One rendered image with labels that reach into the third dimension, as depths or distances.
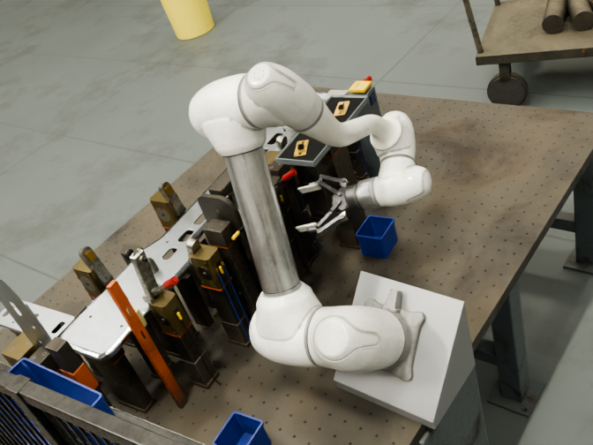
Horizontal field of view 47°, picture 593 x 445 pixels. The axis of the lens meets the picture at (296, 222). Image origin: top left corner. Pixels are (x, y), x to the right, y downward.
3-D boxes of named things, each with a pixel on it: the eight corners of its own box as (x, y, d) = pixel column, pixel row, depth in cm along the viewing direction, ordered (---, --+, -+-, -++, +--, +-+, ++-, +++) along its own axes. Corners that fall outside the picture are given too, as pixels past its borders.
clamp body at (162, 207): (190, 262, 256) (153, 188, 236) (213, 267, 250) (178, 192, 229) (179, 274, 252) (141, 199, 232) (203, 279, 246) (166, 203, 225)
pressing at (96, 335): (294, 93, 276) (293, 89, 275) (341, 94, 264) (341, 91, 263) (53, 344, 194) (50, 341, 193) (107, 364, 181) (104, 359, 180)
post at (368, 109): (381, 186, 260) (356, 84, 234) (400, 188, 255) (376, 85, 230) (372, 199, 255) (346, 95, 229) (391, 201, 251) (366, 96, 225)
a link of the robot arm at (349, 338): (405, 373, 171) (359, 376, 153) (344, 367, 181) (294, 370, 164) (406, 307, 173) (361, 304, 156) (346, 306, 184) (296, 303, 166)
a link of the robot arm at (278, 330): (315, 380, 171) (249, 373, 184) (347, 349, 183) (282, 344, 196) (231, 76, 152) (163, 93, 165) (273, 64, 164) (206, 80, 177)
